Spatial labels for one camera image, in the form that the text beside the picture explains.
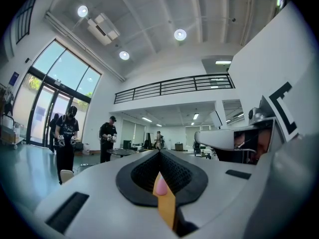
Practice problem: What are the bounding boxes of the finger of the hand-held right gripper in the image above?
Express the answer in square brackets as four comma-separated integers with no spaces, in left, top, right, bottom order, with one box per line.
[194,129,235,151]

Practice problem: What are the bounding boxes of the round black table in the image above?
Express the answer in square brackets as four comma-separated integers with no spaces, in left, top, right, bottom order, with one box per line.
[107,148,138,158]

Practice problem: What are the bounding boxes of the white ceiling pipe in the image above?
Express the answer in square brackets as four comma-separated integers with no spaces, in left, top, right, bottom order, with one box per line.
[44,11,126,82]

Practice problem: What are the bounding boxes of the black balcony railing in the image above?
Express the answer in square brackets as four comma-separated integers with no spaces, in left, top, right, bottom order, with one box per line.
[114,73,235,105]

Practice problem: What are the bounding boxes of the blue wall sign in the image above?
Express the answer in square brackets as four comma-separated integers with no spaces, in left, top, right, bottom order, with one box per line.
[8,71,20,87]

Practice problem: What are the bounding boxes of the white ceiling air conditioner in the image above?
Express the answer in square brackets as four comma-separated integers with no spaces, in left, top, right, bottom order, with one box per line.
[86,12,121,46]

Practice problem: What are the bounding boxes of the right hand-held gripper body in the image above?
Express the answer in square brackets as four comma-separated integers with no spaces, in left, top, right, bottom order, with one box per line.
[214,1,319,239]

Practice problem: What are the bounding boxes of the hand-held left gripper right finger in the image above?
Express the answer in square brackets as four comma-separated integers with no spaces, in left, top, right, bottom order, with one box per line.
[159,149,258,239]

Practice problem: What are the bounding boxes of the beige chair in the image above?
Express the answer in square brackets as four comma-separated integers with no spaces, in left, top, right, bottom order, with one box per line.
[60,169,75,184]

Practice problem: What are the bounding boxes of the glass entrance doors and windows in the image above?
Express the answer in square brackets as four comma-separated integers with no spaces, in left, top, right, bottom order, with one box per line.
[11,39,102,148]

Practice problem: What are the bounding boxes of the black framed high window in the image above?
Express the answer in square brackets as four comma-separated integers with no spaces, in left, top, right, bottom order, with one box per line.
[15,0,40,45]

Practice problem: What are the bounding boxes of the metal trolley cart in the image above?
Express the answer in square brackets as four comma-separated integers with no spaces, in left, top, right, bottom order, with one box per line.
[0,113,25,150]

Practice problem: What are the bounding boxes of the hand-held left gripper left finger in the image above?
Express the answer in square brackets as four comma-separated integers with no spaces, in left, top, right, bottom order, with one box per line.
[34,149,180,239]

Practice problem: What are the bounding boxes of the spray bottle with pink nozzle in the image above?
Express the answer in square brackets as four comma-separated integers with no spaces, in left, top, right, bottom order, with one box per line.
[152,171,179,233]

